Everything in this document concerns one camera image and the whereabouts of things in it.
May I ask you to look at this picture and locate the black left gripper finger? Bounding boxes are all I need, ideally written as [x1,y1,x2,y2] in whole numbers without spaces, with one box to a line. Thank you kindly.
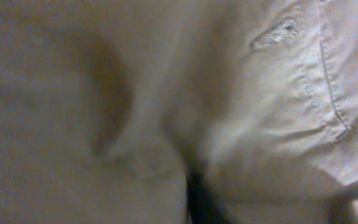
[186,172,229,224]

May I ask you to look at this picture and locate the khaki shorts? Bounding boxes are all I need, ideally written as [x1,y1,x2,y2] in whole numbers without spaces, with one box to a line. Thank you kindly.
[0,1,358,223]

